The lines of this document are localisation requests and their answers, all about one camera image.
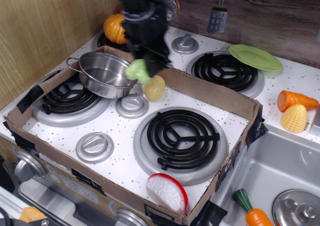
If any silver steel pot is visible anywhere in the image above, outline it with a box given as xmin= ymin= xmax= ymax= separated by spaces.
xmin=66 ymin=52 xmax=138 ymax=99

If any silver pot lid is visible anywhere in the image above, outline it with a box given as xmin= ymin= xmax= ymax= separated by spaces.
xmin=271 ymin=189 xmax=320 ymax=226

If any yellow toy corn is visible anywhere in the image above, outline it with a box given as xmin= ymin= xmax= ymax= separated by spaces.
xmin=280 ymin=104 xmax=308 ymax=133

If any yellow toy potato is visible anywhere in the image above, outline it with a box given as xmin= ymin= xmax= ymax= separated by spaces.
xmin=144 ymin=75 xmax=166 ymax=102

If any silver lower front dial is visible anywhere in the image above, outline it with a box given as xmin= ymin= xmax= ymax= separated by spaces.
xmin=115 ymin=209 xmax=141 ymax=226

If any orange carrot with green top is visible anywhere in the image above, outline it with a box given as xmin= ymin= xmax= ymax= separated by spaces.
xmin=232 ymin=188 xmax=273 ymax=226

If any silver knob back centre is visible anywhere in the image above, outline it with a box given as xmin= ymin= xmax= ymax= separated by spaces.
xmin=171 ymin=33 xmax=199 ymax=55

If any back right black burner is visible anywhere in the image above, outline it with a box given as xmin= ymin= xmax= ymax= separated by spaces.
xmin=185 ymin=51 xmax=265 ymax=98

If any orange toy carrot piece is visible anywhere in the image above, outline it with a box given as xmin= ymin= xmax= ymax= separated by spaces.
xmin=277 ymin=90 xmax=320 ymax=112

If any grey sink basin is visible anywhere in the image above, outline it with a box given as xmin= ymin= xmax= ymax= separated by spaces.
xmin=212 ymin=126 xmax=320 ymax=226

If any orange toy pumpkin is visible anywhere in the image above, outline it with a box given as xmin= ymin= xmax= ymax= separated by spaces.
xmin=103 ymin=13 xmax=128 ymax=45

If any hanging grey slotted spatula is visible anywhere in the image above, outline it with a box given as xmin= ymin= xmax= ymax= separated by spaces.
xmin=207 ymin=0 xmax=228 ymax=34

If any silver knob middle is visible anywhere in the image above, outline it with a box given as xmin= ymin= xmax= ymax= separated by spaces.
xmin=115 ymin=94 xmax=149 ymax=119

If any hanging silver strainer spoon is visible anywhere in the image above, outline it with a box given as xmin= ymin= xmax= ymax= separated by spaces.
xmin=164 ymin=0 xmax=180 ymax=22

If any back left black burner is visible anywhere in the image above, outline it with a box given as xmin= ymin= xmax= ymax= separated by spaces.
xmin=92 ymin=30 xmax=130 ymax=53

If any silver stove front dial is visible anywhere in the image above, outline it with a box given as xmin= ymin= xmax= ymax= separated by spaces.
xmin=14 ymin=151 xmax=47 ymax=182

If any green plastic plate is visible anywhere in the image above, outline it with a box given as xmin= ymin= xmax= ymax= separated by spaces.
xmin=228 ymin=44 xmax=283 ymax=72

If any front left black burner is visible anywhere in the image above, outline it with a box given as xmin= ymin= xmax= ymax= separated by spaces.
xmin=32 ymin=75 xmax=111 ymax=128

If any front right black burner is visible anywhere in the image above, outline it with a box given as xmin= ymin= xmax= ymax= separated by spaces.
xmin=132 ymin=107 xmax=229 ymax=186

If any black burner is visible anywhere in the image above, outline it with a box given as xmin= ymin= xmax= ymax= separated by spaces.
xmin=32 ymin=75 xmax=111 ymax=128
xmin=92 ymin=30 xmax=130 ymax=53
xmin=132 ymin=107 xmax=229 ymax=186
xmin=185 ymin=51 xmax=265 ymax=98

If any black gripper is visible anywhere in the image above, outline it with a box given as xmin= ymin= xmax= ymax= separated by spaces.
xmin=121 ymin=16 xmax=171 ymax=78

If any silver knob front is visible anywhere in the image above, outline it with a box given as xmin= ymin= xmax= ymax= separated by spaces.
xmin=75 ymin=132 xmax=114 ymax=164

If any green toy broccoli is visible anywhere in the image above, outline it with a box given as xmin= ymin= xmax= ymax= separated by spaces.
xmin=125 ymin=59 xmax=151 ymax=85

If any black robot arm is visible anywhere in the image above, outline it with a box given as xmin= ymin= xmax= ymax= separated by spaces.
xmin=120 ymin=0 xmax=170 ymax=78

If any orange object bottom left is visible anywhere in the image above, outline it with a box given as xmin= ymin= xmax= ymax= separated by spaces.
xmin=19 ymin=206 xmax=46 ymax=223

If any brown cardboard fence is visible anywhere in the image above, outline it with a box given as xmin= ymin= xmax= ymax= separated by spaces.
xmin=0 ymin=46 xmax=262 ymax=226

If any red white radish slice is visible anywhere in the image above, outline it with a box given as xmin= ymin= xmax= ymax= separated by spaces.
xmin=146 ymin=173 xmax=188 ymax=215

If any silver knob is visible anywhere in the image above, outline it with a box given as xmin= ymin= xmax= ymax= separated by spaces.
xmin=75 ymin=132 xmax=114 ymax=164
xmin=171 ymin=33 xmax=199 ymax=55
xmin=115 ymin=94 xmax=149 ymax=119

